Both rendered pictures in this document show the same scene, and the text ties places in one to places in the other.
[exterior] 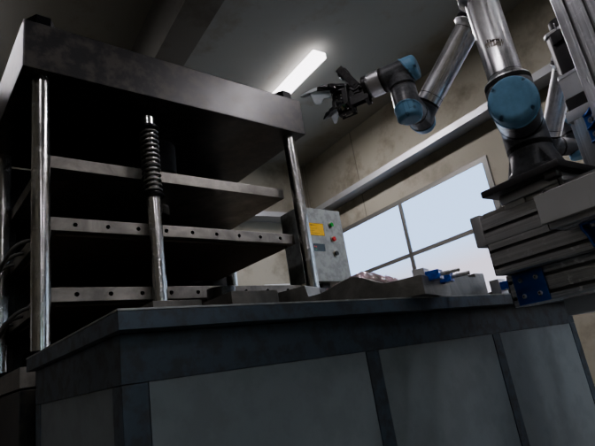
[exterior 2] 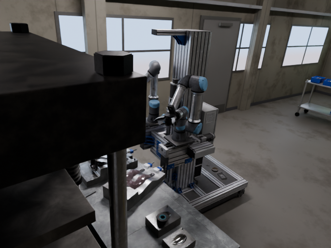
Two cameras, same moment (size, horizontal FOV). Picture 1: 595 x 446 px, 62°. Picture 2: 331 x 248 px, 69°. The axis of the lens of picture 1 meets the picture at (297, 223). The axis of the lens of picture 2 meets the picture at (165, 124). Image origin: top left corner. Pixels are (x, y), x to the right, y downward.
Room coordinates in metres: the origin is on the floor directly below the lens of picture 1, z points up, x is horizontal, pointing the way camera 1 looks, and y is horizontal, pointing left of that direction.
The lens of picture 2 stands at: (1.36, 1.48, 2.15)
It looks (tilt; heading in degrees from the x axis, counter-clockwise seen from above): 24 degrees down; 271
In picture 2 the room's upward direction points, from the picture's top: 4 degrees clockwise
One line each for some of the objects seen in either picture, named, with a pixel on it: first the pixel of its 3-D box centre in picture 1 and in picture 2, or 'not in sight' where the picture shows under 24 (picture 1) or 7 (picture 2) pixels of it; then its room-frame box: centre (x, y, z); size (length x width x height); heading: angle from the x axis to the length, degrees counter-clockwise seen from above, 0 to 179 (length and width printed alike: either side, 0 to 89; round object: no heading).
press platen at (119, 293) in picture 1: (158, 310); not in sight; (2.21, 0.68, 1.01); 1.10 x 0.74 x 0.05; 132
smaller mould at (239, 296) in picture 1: (236, 311); (163, 220); (1.36, 0.21, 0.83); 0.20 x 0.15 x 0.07; 42
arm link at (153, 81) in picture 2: not in sight; (153, 85); (1.58, -1.20, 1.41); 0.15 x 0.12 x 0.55; 100
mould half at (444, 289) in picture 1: (362, 295); (136, 181); (1.61, -0.17, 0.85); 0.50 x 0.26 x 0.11; 59
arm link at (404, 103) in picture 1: (408, 105); (179, 122); (1.29, -0.37, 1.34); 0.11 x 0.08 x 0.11; 152
